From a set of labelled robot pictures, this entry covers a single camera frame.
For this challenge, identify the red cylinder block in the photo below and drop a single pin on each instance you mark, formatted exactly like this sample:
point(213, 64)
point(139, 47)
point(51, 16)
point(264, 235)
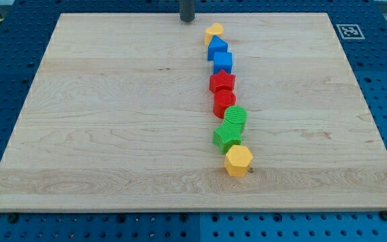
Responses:
point(222, 100)

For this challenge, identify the blue cube block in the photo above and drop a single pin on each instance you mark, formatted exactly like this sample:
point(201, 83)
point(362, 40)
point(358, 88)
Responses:
point(222, 61)

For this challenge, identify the green star block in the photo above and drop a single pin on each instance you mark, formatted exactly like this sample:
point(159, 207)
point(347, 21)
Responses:
point(227, 135)

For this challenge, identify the yellow hexagon block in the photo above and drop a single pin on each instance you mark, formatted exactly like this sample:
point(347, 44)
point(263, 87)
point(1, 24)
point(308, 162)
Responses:
point(237, 160)

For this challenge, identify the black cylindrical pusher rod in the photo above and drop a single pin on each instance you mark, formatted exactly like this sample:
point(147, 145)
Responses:
point(187, 10)

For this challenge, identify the green cylinder block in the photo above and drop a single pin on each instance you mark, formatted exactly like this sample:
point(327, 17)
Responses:
point(236, 115)

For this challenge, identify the red star block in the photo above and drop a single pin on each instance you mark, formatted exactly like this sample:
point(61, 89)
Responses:
point(222, 81)

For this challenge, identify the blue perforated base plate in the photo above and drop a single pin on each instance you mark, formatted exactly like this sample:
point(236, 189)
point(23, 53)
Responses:
point(24, 34)

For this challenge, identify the light wooden board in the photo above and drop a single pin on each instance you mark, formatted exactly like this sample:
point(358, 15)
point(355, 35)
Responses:
point(119, 119)

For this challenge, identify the white fiducial marker tag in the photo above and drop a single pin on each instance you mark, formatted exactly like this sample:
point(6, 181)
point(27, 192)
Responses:
point(350, 31)

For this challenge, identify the blue triangle block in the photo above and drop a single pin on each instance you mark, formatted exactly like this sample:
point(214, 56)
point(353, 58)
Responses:
point(217, 44)

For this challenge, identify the yellow heart block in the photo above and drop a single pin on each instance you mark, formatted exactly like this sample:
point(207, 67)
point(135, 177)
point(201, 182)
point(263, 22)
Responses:
point(216, 29)

